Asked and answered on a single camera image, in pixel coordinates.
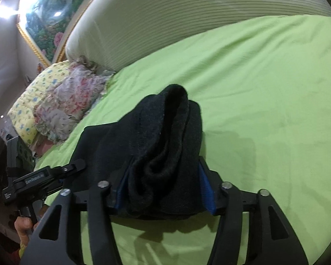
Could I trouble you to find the floral ruffled pillow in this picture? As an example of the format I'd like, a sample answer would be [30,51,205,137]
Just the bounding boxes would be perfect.
[33,56,117,144]

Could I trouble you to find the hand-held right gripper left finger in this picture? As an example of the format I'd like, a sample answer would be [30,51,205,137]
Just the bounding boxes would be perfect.
[19,168,131,265]

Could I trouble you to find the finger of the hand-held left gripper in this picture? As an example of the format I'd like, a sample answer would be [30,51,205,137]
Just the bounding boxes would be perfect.
[53,159,87,176]

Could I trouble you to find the green bed sheet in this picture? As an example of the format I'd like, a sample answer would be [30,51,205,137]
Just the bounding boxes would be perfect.
[33,14,331,265]

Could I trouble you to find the person's left hand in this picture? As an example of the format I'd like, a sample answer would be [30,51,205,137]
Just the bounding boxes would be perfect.
[14,215,41,244]

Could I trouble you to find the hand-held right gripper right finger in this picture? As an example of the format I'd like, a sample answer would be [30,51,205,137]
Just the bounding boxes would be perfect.
[197,156,309,265]

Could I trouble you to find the gold framed floral painting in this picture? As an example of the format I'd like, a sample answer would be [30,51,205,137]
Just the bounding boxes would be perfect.
[16,0,114,68]

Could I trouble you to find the black pants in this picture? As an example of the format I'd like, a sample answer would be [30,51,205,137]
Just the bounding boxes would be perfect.
[63,84,210,221]

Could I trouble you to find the yellow printed pillow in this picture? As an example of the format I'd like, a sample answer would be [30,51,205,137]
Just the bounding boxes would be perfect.
[7,60,72,146]

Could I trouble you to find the white striped headboard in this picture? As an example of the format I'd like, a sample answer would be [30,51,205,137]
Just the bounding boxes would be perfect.
[65,0,331,73]

